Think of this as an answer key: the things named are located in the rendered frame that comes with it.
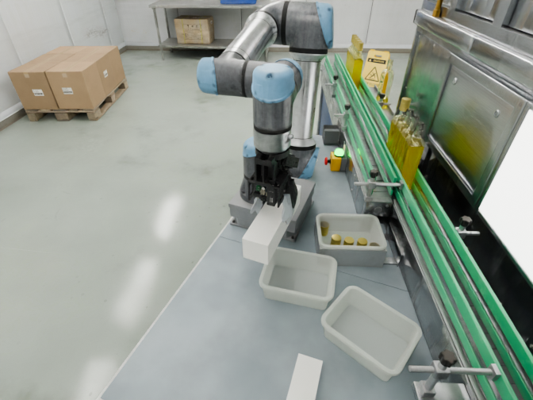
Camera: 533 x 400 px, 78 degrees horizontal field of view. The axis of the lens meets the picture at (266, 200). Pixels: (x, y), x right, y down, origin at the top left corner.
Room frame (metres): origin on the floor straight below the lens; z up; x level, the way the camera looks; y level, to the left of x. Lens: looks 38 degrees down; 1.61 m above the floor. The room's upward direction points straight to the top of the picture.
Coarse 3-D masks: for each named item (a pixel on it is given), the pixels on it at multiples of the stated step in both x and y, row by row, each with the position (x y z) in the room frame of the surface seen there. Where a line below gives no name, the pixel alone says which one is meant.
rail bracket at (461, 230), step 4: (464, 216) 0.71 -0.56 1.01; (460, 220) 0.70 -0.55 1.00; (464, 220) 0.69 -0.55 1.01; (468, 220) 0.69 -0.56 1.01; (460, 224) 0.70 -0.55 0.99; (464, 224) 0.69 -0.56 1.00; (468, 224) 0.68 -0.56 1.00; (456, 228) 0.70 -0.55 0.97; (460, 228) 0.69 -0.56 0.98; (464, 228) 0.69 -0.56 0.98; (460, 232) 0.69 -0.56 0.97; (464, 232) 0.69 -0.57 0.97; (468, 232) 0.69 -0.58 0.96; (472, 232) 0.69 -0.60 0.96; (476, 232) 0.69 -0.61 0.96; (460, 236) 0.68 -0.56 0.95; (464, 236) 0.68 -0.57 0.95
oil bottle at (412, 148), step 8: (408, 136) 1.05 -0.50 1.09; (408, 144) 1.02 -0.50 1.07; (416, 144) 1.01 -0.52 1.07; (408, 152) 1.01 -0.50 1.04; (416, 152) 1.01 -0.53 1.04; (400, 160) 1.05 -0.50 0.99; (408, 160) 1.01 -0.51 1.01; (416, 160) 1.01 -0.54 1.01; (400, 168) 1.03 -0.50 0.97; (408, 168) 1.01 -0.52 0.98; (416, 168) 1.01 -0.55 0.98; (408, 176) 1.01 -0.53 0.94; (408, 184) 1.01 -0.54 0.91
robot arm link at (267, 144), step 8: (256, 136) 0.57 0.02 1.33; (264, 136) 0.56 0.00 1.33; (272, 136) 0.56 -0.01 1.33; (280, 136) 0.56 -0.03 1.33; (288, 136) 0.58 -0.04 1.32; (256, 144) 0.57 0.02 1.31; (264, 144) 0.56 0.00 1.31; (272, 144) 0.56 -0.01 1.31; (280, 144) 0.56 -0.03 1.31; (288, 144) 0.57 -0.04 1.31; (264, 152) 0.57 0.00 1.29; (272, 152) 0.56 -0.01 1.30; (280, 152) 0.57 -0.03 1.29
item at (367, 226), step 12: (324, 216) 0.91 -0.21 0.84; (336, 216) 0.91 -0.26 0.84; (348, 216) 0.91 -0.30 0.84; (360, 216) 0.91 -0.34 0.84; (372, 216) 0.90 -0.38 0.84; (336, 228) 0.90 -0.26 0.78; (348, 228) 0.90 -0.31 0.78; (360, 228) 0.90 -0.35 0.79; (372, 228) 0.89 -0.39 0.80; (324, 240) 0.85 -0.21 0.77; (372, 240) 0.85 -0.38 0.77; (384, 240) 0.78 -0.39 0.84
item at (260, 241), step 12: (300, 192) 0.71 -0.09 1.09; (264, 204) 0.63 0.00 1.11; (276, 204) 0.63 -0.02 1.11; (264, 216) 0.59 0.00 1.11; (276, 216) 0.59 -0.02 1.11; (252, 228) 0.55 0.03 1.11; (264, 228) 0.55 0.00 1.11; (276, 228) 0.55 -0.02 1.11; (252, 240) 0.51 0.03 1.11; (264, 240) 0.51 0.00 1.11; (276, 240) 0.54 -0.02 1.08; (252, 252) 0.51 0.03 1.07; (264, 252) 0.49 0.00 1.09
